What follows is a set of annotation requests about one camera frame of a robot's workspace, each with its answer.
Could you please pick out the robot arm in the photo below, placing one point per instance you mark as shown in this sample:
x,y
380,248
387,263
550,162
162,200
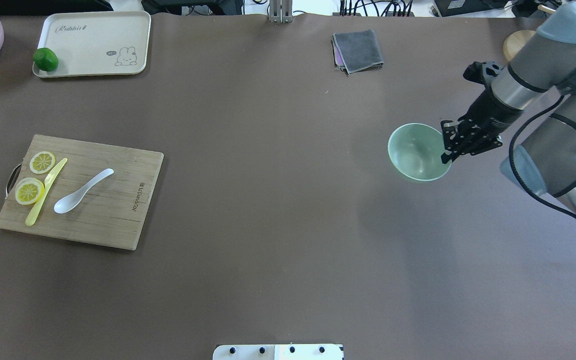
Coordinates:
x,y
542,153

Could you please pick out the white ceramic spoon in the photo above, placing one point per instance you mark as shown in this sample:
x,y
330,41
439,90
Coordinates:
x,y
69,202

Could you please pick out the lemon slice far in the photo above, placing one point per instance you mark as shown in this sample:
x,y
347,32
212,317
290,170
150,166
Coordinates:
x,y
42,162

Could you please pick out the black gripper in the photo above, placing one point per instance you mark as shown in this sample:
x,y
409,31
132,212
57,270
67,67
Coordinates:
x,y
489,114

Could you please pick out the yellow plastic knife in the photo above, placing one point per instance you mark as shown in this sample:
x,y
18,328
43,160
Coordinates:
x,y
32,217

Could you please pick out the aluminium frame post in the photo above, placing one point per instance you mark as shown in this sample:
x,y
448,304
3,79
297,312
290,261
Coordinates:
x,y
280,11

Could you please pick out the grey folded cloth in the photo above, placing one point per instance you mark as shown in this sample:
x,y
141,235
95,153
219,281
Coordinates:
x,y
358,51

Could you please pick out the lemon slice near handle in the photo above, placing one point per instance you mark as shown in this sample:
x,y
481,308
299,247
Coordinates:
x,y
28,191

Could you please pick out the light green bowl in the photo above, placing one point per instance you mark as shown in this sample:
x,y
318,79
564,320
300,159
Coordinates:
x,y
415,150

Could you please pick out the beige rabbit tray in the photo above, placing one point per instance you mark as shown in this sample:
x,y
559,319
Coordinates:
x,y
96,43

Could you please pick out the wooden mug tree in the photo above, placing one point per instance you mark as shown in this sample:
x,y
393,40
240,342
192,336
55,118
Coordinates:
x,y
517,40

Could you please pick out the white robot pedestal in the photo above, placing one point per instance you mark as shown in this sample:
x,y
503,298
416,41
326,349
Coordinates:
x,y
290,351

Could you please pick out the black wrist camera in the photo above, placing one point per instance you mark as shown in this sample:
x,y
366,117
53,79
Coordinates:
x,y
482,73

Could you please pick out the green lime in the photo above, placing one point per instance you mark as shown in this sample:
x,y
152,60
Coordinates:
x,y
45,59

